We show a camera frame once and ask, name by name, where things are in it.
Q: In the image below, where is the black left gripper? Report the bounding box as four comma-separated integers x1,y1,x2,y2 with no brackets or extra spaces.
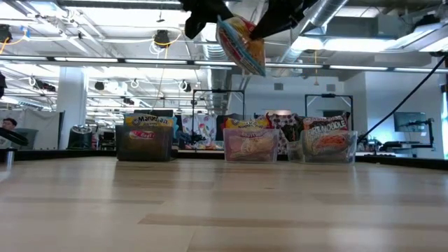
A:
180,0,235,40

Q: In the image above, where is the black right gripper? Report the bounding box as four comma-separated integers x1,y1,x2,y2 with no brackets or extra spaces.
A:
248,0,318,41

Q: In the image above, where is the blue Maruchan ramen packet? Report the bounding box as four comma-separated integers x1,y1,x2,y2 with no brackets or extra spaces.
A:
216,14,267,77
123,113,176,141

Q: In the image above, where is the red Maruchan ramen packet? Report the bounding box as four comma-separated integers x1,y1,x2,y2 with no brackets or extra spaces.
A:
223,117,277,162

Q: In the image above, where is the black Fire Noodle packet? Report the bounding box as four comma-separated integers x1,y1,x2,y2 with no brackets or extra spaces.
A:
301,112,351,164

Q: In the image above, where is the black ceiling device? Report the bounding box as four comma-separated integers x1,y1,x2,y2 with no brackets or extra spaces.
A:
0,24,13,45
153,29,172,49

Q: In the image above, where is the long ceiling light strip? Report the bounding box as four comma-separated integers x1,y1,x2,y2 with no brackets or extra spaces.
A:
0,55,239,68
265,62,448,74

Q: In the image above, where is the bright ceiling light panel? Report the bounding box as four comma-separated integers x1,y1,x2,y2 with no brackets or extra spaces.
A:
290,36,400,53

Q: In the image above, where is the polka dot patterned cloth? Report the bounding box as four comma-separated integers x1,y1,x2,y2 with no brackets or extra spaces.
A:
265,112,304,155

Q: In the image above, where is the white colourful patterned cloth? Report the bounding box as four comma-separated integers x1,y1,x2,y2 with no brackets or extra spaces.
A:
181,113,225,151

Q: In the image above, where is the clear plastic bin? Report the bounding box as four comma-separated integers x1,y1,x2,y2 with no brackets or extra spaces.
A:
286,129,358,165
222,127,281,164

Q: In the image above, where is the dark grey plastic bin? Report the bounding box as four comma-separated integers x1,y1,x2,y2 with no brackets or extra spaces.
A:
115,124,175,163

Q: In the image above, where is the white building column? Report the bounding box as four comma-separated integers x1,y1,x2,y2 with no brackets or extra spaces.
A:
55,66,88,150

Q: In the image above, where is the black cylindrical bin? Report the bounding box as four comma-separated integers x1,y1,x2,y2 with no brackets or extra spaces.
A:
66,125,94,151

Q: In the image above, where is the grey office partition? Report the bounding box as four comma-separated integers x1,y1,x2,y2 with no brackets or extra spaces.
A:
19,110,66,151

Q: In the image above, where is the person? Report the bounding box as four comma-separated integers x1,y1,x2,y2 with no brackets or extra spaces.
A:
1,117,22,141

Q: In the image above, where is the silver air duct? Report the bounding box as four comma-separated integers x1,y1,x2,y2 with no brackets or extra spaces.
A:
272,0,351,78
195,20,242,115

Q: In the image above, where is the yellow hanging cord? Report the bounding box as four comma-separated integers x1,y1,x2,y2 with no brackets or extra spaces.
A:
312,50,321,87

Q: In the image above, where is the black metal station frame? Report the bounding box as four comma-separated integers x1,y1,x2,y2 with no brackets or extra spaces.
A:
304,93,354,122

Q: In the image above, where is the long black arm cable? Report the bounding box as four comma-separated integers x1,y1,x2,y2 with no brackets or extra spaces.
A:
357,55,448,143

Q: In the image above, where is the wall-mounted dark screen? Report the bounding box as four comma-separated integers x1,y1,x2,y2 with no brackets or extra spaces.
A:
393,111,428,133

